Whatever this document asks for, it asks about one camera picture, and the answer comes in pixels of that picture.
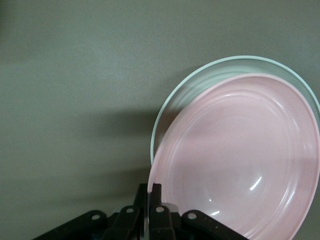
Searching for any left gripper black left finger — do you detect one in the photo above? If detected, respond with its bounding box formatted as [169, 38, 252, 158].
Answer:
[32, 183, 150, 240]

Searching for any pink plate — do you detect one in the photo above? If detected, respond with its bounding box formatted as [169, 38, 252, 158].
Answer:
[146, 72, 320, 240]

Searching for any brown table cover cloth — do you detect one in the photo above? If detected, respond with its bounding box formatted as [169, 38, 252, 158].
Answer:
[0, 0, 320, 240]

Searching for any beige plate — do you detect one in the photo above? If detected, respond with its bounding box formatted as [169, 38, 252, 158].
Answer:
[150, 55, 320, 167]

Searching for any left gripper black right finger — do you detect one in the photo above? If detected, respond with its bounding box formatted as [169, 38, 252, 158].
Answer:
[149, 183, 248, 240]

